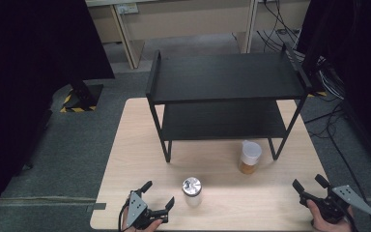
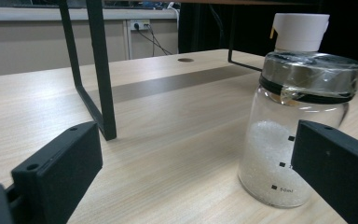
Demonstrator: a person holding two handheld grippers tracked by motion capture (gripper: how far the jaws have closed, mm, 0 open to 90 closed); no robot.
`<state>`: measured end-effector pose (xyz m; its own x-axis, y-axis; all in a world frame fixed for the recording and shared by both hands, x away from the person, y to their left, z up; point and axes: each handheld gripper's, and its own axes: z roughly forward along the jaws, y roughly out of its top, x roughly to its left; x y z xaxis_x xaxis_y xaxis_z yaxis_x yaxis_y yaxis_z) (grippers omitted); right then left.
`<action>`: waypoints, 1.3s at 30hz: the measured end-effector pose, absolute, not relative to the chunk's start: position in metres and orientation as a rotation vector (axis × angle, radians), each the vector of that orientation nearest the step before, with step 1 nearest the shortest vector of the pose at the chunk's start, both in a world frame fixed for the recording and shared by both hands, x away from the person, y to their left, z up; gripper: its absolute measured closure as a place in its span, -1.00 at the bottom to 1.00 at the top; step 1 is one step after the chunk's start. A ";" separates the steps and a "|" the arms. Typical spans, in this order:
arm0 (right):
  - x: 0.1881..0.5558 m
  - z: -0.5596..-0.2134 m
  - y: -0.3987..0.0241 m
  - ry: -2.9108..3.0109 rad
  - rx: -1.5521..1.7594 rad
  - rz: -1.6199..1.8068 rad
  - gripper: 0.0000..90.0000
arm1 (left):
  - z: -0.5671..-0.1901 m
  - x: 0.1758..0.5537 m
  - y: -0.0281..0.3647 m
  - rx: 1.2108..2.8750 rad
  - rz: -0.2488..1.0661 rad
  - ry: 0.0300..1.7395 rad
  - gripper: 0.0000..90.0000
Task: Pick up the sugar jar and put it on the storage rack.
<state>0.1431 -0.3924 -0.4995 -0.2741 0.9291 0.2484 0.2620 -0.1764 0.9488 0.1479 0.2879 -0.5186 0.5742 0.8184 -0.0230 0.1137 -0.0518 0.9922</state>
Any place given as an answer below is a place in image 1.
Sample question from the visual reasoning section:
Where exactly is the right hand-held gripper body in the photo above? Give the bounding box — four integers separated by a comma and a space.
299, 185, 371, 225

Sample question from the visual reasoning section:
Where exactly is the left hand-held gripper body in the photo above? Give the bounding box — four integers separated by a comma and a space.
124, 190, 170, 230

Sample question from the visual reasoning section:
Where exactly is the glass jar with silver lid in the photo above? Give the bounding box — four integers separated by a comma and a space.
182, 176, 203, 208

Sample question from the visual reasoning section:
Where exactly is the amber bottle with white cap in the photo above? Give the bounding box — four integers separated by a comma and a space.
238, 139, 263, 175

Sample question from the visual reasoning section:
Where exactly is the black two-tier shelf rack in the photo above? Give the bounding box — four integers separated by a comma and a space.
145, 43, 313, 163

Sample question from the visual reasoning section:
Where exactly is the person's right hand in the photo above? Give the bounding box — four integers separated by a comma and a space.
306, 199, 356, 232

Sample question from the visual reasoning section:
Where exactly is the person's left hand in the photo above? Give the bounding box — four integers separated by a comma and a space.
122, 207, 164, 232

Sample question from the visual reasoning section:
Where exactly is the dark tape piece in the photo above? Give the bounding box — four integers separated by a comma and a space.
86, 202, 107, 213

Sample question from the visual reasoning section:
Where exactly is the black stand base striped tape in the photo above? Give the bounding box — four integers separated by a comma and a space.
60, 84, 104, 114

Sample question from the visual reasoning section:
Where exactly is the black curtain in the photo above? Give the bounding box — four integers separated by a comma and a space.
298, 0, 371, 177
0, 0, 116, 224

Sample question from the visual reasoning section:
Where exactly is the beige wooden desk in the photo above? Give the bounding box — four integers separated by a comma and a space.
85, 0, 312, 71

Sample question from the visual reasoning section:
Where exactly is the left hand-held gripper cable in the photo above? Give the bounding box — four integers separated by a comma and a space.
118, 192, 133, 232

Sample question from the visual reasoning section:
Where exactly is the long black floor cable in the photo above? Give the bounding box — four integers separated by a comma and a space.
303, 104, 371, 232

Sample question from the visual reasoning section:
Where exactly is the bundle of floor cables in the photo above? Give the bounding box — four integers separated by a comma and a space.
256, 0, 347, 102

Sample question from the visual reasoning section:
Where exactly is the white wall socket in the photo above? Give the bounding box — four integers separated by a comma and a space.
115, 3, 139, 15

